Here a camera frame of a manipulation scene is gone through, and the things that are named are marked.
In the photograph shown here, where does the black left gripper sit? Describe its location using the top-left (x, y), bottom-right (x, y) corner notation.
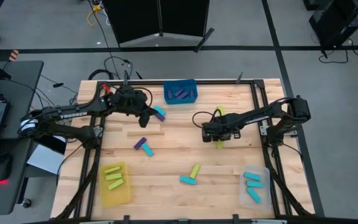
top-left (116, 86), bottom-right (158, 117)

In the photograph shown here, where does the blue plastic bin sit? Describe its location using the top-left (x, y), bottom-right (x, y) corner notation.
top-left (163, 78), bottom-right (198, 105)

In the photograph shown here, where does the clear plastic bin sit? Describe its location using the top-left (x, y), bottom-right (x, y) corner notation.
top-left (239, 166), bottom-right (272, 213)

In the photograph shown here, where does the black folding partition screen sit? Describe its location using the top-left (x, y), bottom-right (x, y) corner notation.
top-left (102, 0), bottom-right (216, 53)

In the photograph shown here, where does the yellow translucent plastic bin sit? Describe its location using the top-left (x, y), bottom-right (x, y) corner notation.
top-left (99, 161), bottom-right (132, 208)

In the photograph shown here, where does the black flat box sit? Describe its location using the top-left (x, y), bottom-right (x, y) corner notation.
top-left (37, 132), bottom-right (68, 156)

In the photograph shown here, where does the white sheet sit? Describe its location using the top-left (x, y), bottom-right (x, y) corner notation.
top-left (26, 144), bottom-right (65, 175)

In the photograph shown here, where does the black desk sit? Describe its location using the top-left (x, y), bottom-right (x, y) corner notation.
top-left (0, 60), bottom-right (45, 216)

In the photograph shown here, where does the black computer mouse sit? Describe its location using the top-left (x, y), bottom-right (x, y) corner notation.
top-left (0, 154), bottom-right (14, 183)

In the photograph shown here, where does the black equipment cart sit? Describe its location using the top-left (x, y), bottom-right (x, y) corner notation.
top-left (303, 0), bottom-right (358, 49)

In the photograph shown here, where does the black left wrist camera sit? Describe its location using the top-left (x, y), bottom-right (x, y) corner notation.
top-left (139, 114), bottom-right (152, 129)

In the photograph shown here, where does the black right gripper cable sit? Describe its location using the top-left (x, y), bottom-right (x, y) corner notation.
top-left (192, 111), bottom-right (218, 128)

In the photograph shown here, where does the black aluminium table frame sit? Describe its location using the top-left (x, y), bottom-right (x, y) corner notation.
top-left (54, 79), bottom-right (316, 224)

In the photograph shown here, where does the black floor cable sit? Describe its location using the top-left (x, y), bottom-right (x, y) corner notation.
top-left (318, 39), bottom-right (358, 65)
top-left (87, 55), bottom-right (144, 81)

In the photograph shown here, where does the yellow cable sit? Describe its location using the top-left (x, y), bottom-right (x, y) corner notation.
top-left (87, 2), bottom-right (104, 27)

